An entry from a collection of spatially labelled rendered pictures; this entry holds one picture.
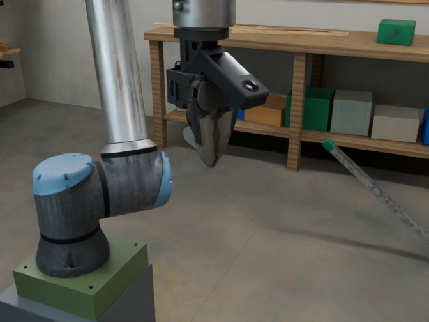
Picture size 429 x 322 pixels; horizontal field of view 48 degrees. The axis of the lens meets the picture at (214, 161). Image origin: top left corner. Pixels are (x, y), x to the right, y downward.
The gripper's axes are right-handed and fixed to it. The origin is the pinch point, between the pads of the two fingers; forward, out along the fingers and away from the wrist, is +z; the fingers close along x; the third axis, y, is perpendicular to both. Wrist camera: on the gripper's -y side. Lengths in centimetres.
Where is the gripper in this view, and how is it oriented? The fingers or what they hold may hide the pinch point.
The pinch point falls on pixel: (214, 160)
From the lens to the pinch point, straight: 75.8
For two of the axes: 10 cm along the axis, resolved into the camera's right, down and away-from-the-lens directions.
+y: -6.4, -2.9, 7.1
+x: -7.7, 2.5, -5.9
